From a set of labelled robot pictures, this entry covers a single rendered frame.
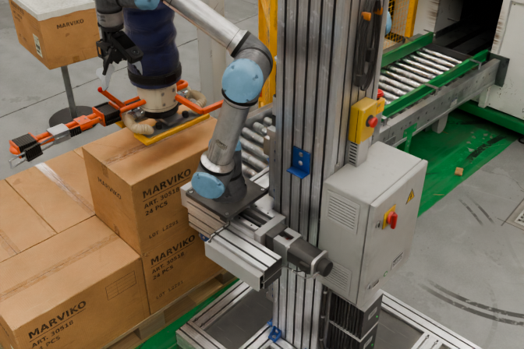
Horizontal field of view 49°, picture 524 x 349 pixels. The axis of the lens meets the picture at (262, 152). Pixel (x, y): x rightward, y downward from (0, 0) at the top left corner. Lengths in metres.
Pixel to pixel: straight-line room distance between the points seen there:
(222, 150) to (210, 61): 2.24
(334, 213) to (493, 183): 2.40
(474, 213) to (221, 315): 1.86
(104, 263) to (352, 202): 1.25
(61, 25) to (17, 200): 1.48
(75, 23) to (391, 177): 2.82
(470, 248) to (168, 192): 1.91
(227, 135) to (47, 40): 2.55
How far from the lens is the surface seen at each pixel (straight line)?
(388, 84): 4.16
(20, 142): 2.34
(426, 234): 3.70
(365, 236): 1.95
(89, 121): 2.41
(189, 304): 3.17
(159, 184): 2.53
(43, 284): 2.68
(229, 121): 1.79
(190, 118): 2.58
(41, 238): 2.91
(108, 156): 2.63
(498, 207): 4.05
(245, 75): 1.68
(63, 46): 4.27
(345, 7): 1.69
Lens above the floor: 2.38
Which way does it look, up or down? 34 degrees down
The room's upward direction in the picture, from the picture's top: straight up
